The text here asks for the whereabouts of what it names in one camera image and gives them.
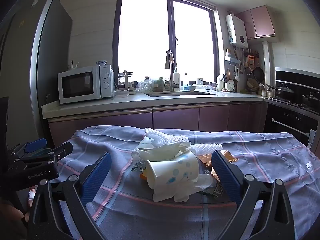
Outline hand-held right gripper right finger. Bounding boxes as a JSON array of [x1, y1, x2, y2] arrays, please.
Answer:
[[211, 150, 296, 240]]

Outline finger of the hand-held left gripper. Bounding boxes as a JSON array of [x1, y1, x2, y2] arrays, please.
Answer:
[[15, 142, 73, 165], [7, 138, 48, 160]]

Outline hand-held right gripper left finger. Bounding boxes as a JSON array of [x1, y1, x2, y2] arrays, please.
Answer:
[[27, 152, 112, 240]]

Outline white dotted paper cup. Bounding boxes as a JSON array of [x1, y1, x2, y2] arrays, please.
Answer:
[[145, 149, 200, 189]]

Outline white tissue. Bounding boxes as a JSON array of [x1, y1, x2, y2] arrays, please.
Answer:
[[152, 174, 217, 203], [131, 141, 192, 162]]

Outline white foam fruit net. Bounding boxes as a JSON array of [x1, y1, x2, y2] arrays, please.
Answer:
[[192, 142, 223, 153], [144, 127, 188, 147]]

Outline person's left hand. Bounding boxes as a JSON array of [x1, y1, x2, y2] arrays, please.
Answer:
[[0, 201, 30, 233]]

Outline dark snack wrapper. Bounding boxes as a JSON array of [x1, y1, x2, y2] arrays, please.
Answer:
[[200, 182, 225, 198]]

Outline copper foil wrapper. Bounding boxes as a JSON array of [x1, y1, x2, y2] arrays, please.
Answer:
[[196, 150, 239, 183]]

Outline blue checked tablecloth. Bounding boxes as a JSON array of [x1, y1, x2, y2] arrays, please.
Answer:
[[54, 125, 320, 240]]

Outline white kitchen countertop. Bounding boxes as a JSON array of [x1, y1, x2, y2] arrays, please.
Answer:
[[41, 90, 265, 120]]

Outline white microwave oven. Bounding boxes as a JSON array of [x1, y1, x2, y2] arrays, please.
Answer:
[[57, 64, 115, 105]]

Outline purple base cabinets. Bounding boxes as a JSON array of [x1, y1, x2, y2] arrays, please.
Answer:
[[47, 101, 265, 145]]

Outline black built-in oven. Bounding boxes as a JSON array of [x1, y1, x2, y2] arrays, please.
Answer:
[[264, 104, 313, 143]]

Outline grey refrigerator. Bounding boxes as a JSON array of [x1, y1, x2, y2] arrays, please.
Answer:
[[0, 0, 73, 150]]

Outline white dotted utensil holder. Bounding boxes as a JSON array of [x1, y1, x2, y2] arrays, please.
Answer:
[[224, 79, 237, 92]]

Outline kitchen sink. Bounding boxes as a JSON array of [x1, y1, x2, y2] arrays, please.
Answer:
[[145, 91, 215, 97]]

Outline black gas cooktop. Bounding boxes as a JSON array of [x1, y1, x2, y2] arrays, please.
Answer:
[[265, 95, 320, 117]]

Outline clear plastic bag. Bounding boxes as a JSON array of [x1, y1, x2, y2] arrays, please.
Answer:
[[136, 80, 153, 92]]

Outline wok with glass lid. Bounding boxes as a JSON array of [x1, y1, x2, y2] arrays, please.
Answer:
[[266, 84, 295, 100]]

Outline black frying pan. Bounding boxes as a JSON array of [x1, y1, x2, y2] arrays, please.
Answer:
[[254, 66, 264, 82]]

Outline white soap bottle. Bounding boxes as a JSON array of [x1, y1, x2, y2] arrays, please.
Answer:
[[172, 67, 181, 87]]

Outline green glass jar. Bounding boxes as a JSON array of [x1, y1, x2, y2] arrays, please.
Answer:
[[152, 77, 164, 92]]

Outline steel kitchen faucet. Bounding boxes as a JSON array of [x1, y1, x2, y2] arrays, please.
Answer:
[[164, 50, 180, 92]]

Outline black cooking pot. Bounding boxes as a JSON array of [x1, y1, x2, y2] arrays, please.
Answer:
[[301, 92, 320, 110]]

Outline dark framed window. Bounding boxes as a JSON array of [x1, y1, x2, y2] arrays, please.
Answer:
[[112, 0, 223, 85]]

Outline white water heater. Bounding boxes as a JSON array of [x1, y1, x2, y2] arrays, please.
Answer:
[[226, 13, 249, 48]]

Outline grey wall rack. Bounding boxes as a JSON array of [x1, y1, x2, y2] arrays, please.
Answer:
[[224, 49, 242, 65]]

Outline pink wall cabinet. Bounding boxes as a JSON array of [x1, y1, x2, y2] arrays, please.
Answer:
[[236, 6, 275, 40]]

